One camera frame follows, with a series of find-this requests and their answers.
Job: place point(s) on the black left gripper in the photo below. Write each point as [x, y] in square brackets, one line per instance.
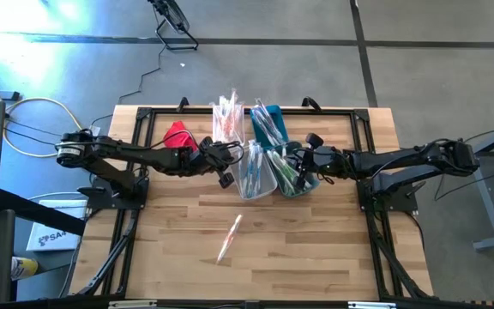
[212, 161]

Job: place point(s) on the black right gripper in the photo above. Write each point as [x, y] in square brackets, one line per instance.
[328, 163]

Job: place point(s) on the green toothbrush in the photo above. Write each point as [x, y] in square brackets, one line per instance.
[290, 184]
[279, 165]
[285, 171]
[275, 156]

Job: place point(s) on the blue toothbrush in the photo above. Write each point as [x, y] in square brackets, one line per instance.
[245, 171]
[253, 171]
[256, 159]

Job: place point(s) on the translucent white plastic bin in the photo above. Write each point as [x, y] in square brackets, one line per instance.
[214, 137]

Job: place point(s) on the purple toothbrush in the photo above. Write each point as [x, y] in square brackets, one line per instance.
[267, 113]
[275, 126]
[260, 120]

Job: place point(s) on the teal plastic bin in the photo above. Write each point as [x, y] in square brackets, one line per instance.
[281, 116]

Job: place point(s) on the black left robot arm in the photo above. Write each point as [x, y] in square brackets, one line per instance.
[144, 154]

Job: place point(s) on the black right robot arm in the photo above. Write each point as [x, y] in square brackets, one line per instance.
[401, 159]

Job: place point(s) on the black table clamp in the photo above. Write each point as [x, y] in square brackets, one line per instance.
[311, 103]
[182, 104]

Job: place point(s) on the red cloth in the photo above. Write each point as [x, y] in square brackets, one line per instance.
[174, 133]

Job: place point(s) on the black floor fan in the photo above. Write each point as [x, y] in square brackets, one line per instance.
[172, 13]

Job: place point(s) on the white printed box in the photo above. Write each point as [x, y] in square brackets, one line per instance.
[54, 236]

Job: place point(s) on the yellow white canister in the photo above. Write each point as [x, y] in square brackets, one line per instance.
[24, 268]

